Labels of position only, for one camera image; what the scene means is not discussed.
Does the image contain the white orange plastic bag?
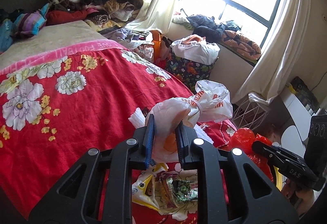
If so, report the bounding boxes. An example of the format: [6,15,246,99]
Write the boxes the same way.
[129,80,233,162]

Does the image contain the red plastic bag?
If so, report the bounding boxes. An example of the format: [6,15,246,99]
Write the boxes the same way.
[227,128,274,182]

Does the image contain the yellow rimmed black trash bin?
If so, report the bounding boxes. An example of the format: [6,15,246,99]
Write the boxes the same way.
[274,166,283,191]

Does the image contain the right hand painted nails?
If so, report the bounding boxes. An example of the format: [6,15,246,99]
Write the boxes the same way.
[282,179,315,216]

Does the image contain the yellow snack wrapper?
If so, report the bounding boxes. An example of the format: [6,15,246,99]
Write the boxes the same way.
[131,163,168,211]

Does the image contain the white round back chair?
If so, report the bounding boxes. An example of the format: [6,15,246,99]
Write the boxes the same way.
[280,125,305,158]

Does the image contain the green snack wrapper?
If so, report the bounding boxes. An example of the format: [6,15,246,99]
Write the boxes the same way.
[159,174,198,208]

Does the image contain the white vanity desk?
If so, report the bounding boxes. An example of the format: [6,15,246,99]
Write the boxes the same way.
[279,87,312,141]

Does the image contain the dinosaur print laundry basket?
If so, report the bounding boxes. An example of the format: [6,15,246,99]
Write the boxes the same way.
[165,49,216,93]

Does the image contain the camouflage pouch on desk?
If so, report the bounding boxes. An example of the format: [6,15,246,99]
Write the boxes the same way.
[290,76,320,113]

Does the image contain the white bag in basket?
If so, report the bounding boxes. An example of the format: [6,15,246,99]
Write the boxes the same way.
[170,34,220,65]

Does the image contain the floral pink fabric bag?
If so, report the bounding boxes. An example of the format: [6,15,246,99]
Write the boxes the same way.
[133,44,154,62]

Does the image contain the orange bag beside bed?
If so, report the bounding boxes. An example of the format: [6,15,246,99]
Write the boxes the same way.
[150,30,162,64]

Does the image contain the orange patterned folded blanket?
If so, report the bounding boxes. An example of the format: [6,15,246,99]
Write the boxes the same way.
[222,30,261,61]

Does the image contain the right cream curtain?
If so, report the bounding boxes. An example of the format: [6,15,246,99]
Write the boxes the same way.
[231,0,311,104]

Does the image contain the lavender white clothes heap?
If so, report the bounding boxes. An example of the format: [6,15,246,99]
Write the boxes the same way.
[99,26,153,50]

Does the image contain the dark blue jacket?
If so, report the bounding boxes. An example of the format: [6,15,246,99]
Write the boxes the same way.
[186,14,242,43]

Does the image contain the red floral blanket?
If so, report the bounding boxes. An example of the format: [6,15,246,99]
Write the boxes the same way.
[0,39,239,224]

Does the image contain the beige bed sheet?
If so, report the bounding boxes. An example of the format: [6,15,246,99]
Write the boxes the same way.
[1,20,105,69]

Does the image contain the striped purple blue pillow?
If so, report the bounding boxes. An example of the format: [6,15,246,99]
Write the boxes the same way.
[11,3,50,39]

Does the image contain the white wire side table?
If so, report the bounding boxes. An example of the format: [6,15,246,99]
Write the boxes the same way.
[232,92,270,130]

